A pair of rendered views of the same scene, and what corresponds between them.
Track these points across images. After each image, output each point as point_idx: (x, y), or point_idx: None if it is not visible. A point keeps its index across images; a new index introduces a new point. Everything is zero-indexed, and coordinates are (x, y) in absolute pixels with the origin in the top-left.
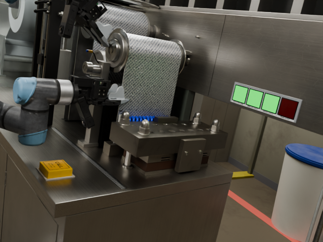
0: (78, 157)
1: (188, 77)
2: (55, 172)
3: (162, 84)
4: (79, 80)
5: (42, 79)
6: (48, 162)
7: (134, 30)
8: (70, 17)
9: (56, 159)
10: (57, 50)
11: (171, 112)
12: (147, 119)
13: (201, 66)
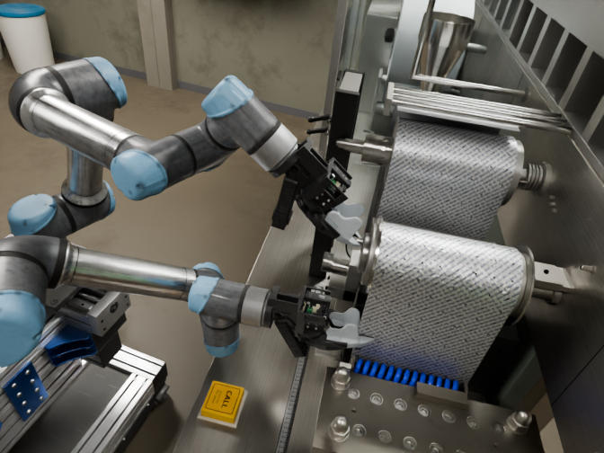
0: (284, 378)
1: (545, 327)
2: (210, 413)
3: (455, 335)
4: (276, 303)
5: (223, 289)
6: (220, 387)
7: (474, 188)
8: (282, 204)
9: (253, 371)
10: None
11: (499, 359)
12: (403, 379)
13: (569, 336)
